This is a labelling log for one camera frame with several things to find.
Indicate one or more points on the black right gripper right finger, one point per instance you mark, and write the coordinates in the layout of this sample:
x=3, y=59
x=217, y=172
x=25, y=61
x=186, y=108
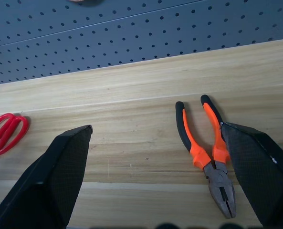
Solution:
x=255, y=171

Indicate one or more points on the orange and black pliers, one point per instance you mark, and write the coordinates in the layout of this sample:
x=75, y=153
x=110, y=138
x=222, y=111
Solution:
x=198, y=156

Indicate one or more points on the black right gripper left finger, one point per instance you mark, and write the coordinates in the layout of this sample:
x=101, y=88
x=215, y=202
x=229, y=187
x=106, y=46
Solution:
x=57, y=171

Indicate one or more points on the grey pegboard panel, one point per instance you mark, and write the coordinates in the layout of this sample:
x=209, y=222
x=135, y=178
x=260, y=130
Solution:
x=122, y=35

